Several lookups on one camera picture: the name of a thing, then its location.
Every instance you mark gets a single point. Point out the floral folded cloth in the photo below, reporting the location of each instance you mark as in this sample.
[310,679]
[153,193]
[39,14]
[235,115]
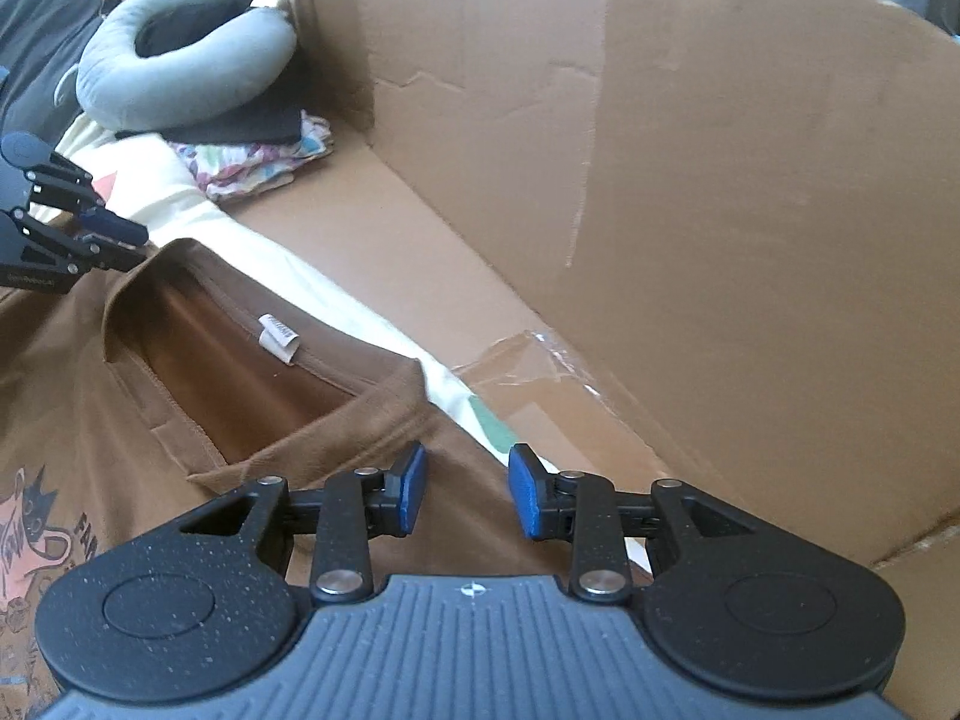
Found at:
[230,172]

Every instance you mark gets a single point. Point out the brown cardboard sheet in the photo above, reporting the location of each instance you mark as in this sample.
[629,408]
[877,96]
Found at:
[716,239]

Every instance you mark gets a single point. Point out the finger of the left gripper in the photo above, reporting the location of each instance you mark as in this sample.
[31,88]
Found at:
[106,223]
[93,252]

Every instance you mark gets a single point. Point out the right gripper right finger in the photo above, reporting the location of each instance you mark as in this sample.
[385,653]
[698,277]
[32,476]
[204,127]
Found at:
[581,510]

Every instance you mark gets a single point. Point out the cream bear print bedsheet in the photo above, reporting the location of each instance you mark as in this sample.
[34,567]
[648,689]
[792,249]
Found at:
[225,232]

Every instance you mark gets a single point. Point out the grey neck pillow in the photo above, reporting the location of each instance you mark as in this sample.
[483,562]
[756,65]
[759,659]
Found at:
[159,64]

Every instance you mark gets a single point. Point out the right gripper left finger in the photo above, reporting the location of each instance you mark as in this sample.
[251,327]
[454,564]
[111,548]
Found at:
[357,507]

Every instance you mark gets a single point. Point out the brown printed t-shirt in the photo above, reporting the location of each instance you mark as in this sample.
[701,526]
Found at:
[137,397]

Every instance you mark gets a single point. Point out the dark grey pillow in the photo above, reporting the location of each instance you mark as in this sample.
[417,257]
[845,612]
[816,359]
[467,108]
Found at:
[41,41]

